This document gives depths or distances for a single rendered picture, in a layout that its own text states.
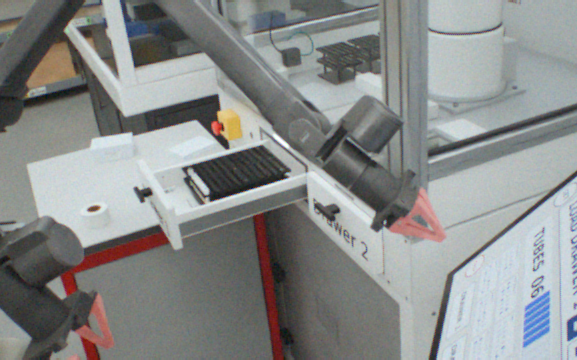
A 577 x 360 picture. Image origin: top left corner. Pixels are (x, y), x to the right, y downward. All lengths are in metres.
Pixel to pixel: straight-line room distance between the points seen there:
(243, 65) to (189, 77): 1.37
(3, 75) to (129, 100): 1.15
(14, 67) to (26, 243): 0.44
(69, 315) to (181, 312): 1.02
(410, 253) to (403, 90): 0.31
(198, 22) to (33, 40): 0.30
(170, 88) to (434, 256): 1.36
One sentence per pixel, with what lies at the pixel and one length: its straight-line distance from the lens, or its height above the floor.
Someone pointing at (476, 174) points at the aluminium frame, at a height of 1.03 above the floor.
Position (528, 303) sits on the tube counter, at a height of 1.10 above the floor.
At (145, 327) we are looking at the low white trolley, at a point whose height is 0.45.
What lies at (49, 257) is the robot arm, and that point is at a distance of 0.79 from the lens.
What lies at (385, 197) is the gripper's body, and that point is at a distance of 0.91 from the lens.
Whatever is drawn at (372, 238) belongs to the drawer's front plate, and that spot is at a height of 0.90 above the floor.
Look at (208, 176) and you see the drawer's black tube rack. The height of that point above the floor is 0.90.
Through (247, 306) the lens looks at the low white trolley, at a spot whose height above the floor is 0.39.
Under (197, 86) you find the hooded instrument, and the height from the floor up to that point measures 0.85.
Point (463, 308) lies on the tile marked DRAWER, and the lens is 0.92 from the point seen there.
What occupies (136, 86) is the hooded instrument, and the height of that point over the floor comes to 0.90.
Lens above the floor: 1.59
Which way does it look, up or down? 28 degrees down
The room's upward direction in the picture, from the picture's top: 7 degrees counter-clockwise
